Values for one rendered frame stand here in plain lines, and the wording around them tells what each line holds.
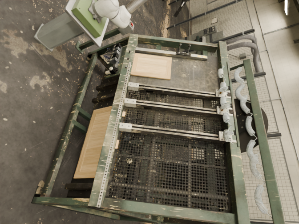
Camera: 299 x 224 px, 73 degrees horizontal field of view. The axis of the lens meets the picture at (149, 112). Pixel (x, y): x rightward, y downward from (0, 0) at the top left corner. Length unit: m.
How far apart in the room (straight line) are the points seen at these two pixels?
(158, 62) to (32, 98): 1.53
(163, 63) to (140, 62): 0.30
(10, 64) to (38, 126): 0.70
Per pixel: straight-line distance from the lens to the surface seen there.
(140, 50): 2.79
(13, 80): 2.56
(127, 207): 1.86
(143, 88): 2.33
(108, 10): 2.34
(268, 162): 2.56
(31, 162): 2.51
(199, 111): 2.24
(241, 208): 2.00
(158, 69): 2.60
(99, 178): 1.92
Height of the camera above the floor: 2.14
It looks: 27 degrees down
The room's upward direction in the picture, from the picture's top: 79 degrees clockwise
